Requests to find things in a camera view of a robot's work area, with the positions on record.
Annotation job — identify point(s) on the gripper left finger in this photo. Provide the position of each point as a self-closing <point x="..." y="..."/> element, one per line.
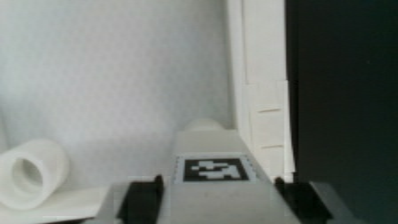
<point x="139" y="210"/>

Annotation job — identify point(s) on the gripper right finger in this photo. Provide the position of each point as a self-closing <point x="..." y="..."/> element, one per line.
<point x="315" y="202"/>

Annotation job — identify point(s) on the white desk top tray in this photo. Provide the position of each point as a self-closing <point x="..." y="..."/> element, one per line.
<point x="118" y="68"/>

